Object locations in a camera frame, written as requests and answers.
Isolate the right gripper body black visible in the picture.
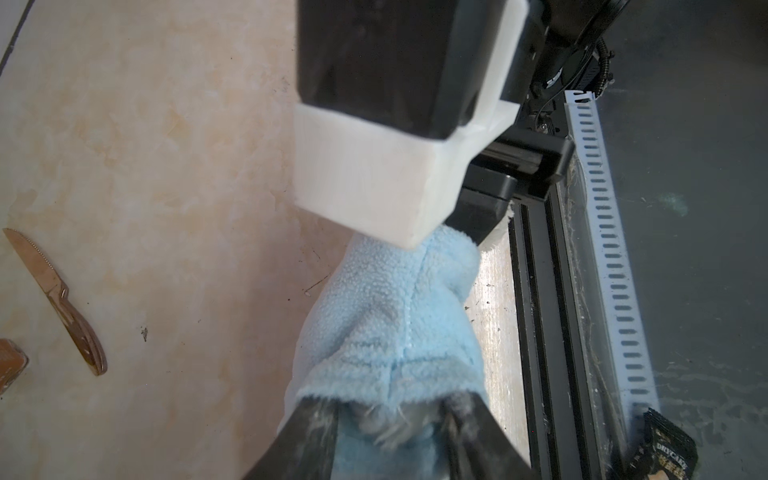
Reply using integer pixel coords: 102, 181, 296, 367
445, 126, 575, 245

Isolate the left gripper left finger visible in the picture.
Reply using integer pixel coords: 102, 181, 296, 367
244, 397, 339, 480

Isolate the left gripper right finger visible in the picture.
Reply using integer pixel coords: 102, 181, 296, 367
441, 392, 539, 480

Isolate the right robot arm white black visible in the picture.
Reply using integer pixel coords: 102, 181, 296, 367
445, 1, 626, 244

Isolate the small black brown packet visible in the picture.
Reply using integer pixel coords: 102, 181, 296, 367
625, 409, 698, 480

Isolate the wooden knife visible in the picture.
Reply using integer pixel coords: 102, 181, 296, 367
3, 228, 108, 376

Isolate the amber spice jar black lid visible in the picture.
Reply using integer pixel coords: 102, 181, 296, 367
0, 339, 29, 394

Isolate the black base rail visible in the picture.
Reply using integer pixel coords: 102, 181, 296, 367
508, 187, 624, 479

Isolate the white slotted cable duct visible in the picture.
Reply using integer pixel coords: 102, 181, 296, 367
565, 90, 659, 421

